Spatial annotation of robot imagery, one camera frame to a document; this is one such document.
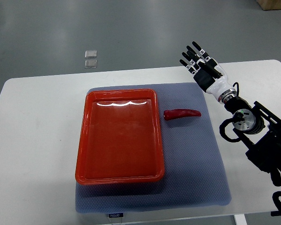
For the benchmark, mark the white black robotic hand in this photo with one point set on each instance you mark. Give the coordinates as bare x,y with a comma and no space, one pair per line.
207,73

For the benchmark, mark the red pepper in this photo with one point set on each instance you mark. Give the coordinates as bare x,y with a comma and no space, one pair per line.
180,113

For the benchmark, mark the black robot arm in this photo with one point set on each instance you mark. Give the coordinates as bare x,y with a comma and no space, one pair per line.
260,131

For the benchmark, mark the red plastic tray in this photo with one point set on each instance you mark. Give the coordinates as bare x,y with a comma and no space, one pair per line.
120,140

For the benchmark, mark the cardboard box corner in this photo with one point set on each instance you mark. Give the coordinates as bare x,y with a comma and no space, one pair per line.
269,4

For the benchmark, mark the blue grey mesh mat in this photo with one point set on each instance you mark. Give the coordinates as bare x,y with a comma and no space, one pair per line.
194,171

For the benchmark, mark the upper floor metal plate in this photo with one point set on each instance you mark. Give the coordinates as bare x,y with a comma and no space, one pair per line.
90,54

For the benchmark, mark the white table leg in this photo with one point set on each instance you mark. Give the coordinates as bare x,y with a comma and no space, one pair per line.
240,219

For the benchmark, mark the black object at edge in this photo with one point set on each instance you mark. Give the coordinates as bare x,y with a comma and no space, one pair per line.
276,199

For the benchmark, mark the black mat brand label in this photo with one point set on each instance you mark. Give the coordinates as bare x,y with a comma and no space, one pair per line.
116,215

